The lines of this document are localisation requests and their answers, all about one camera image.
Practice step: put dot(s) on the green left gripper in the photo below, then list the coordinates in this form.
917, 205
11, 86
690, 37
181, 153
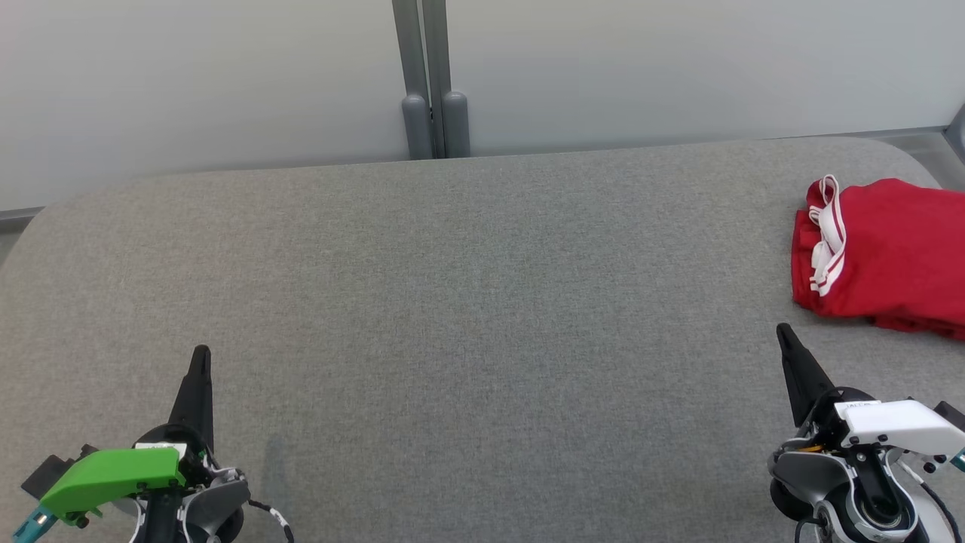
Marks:
113, 471

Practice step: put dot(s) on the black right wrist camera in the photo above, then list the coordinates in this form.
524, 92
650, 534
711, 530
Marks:
951, 415

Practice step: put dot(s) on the grey partition post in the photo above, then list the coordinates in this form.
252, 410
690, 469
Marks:
430, 75

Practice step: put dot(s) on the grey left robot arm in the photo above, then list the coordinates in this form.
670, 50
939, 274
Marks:
215, 501

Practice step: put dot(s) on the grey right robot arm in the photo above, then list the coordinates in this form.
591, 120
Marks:
844, 490

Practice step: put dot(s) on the grey fabric sofa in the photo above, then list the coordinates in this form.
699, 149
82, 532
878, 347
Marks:
490, 302

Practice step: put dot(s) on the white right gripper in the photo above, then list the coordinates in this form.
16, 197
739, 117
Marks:
897, 422

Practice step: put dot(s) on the red Bulls jersey white sleeves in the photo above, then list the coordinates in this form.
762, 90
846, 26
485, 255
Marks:
897, 241

